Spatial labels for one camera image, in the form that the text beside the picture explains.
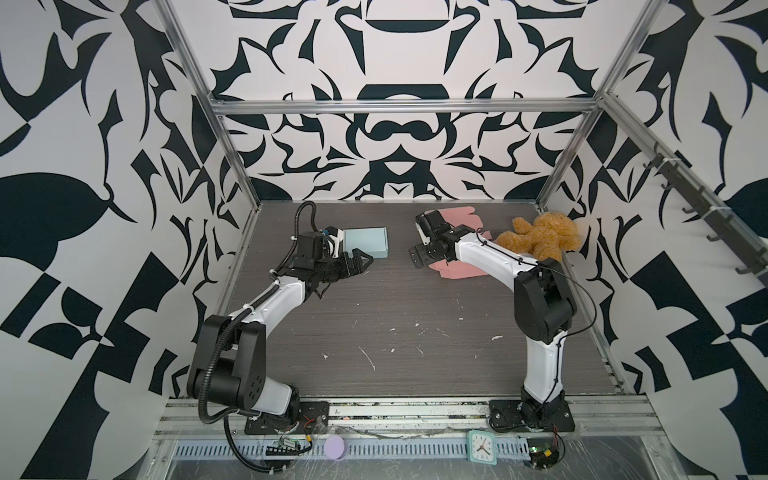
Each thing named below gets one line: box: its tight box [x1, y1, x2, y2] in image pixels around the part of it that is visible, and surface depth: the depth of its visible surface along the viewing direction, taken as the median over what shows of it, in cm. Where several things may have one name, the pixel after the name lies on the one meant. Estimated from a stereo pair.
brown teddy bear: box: [496, 212, 581, 261], surface depth 101 cm
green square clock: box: [467, 430, 497, 465], surface depth 71 cm
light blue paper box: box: [342, 226, 389, 259], surface depth 107 cm
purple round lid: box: [324, 435, 348, 462], surface depth 65 cm
